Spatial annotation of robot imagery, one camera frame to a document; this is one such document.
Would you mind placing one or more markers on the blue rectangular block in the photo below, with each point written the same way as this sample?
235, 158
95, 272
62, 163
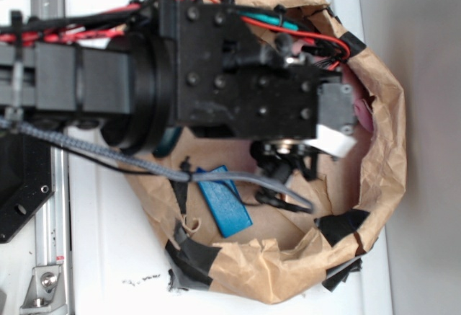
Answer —
226, 206

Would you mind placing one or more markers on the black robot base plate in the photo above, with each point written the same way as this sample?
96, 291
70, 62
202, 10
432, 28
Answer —
26, 181

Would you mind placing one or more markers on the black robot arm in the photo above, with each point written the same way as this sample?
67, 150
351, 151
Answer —
143, 72

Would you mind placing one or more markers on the metal corner bracket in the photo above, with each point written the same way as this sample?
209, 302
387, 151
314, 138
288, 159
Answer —
46, 292

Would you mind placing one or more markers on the aluminium extrusion rail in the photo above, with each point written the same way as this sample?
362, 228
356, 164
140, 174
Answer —
52, 222

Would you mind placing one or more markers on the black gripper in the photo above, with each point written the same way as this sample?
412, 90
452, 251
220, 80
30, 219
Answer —
246, 73

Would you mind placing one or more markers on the brown paper bag bin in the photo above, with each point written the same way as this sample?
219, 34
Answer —
283, 254

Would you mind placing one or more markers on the pink plush toy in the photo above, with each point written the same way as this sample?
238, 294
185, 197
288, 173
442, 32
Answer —
361, 99

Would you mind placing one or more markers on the dark green sausage toy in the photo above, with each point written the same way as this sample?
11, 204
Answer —
167, 143

